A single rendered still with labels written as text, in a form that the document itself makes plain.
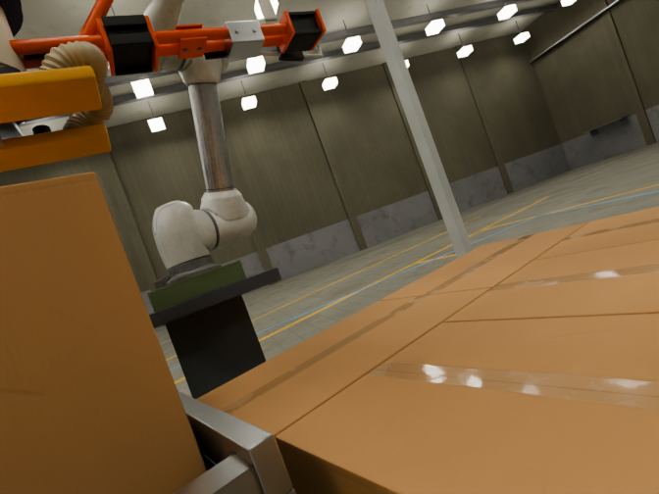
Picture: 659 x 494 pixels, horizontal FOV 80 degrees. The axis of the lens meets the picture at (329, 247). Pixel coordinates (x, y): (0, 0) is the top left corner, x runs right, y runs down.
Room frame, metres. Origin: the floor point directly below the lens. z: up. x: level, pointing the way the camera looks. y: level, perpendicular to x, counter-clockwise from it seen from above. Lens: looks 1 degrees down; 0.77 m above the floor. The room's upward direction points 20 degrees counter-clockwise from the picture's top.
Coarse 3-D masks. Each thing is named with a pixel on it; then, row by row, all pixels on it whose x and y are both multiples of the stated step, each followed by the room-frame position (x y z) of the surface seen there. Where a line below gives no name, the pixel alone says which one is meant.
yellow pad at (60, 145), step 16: (32, 128) 0.70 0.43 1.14; (48, 128) 0.71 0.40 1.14; (80, 128) 0.70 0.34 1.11; (96, 128) 0.71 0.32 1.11; (16, 144) 0.65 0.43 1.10; (32, 144) 0.67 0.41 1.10; (48, 144) 0.68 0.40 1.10; (64, 144) 0.70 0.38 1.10; (80, 144) 0.72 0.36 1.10; (96, 144) 0.75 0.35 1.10; (0, 160) 0.68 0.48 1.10; (16, 160) 0.69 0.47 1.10; (32, 160) 0.72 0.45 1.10; (48, 160) 0.74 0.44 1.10; (64, 160) 0.76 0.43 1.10
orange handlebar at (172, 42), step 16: (160, 32) 0.71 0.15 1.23; (176, 32) 0.72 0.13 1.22; (192, 32) 0.73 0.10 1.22; (208, 32) 0.75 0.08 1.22; (224, 32) 0.76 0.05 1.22; (272, 32) 0.81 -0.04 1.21; (16, 48) 0.61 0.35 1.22; (32, 48) 0.62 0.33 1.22; (48, 48) 0.63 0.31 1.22; (160, 48) 0.74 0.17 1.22; (176, 48) 0.76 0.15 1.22; (192, 48) 0.76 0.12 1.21; (208, 48) 0.79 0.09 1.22; (224, 48) 0.81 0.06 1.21; (32, 64) 0.66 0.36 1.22
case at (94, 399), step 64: (0, 192) 0.42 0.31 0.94; (64, 192) 0.45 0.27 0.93; (0, 256) 0.41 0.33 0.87; (64, 256) 0.44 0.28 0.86; (0, 320) 0.40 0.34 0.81; (64, 320) 0.43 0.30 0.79; (128, 320) 0.46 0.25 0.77; (0, 384) 0.39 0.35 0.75; (64, 384) 0.42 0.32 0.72; (128, 384) 0.45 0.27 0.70; (0, 448) 0.38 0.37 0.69; (64, 448) 0.41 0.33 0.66; (128, 448) 0.44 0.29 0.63; (192, 448) 0.47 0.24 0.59
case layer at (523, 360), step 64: (512, 256) 1.14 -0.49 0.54; (576, 256) 0.89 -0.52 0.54; (640, 256) 0.73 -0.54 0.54; (384, 320) 0.95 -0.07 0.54; (448, 320) 0.77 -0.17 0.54; (512, 320) 0.64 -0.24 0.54; (576, 320) 0.55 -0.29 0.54; (640, 320) 0.49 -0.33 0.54; (256, 384) 0.80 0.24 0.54; (320, 384) 0.67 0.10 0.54; (384, 384) 0.57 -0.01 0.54; (448, 384) 0.50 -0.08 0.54; (512, 384) 0.45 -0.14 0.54; (576, 384) 0.40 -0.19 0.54; (640, 384) 0.36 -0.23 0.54; (320, 448) 0.46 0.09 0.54; (384, 448) 0.41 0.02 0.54; (448, 448) 0.37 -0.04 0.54; (512, 448) 0.34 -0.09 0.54; (576, 448) 0.31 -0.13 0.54; (640, 448) 0.29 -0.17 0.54
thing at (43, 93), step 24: (0, 72) 0.53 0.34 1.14; (24, 72) 0.51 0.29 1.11; (48, 72) 0.52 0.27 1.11; (72, 72) 0.53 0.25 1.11; (0, 96) 0.51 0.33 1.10; (24, 96) 0.53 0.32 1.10; (48, 96) 0.55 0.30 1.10; (72, 96) 0.57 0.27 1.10; (96, 96) 0.59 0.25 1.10; (0, 120) 0.56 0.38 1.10; (24, 120) 0.59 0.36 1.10
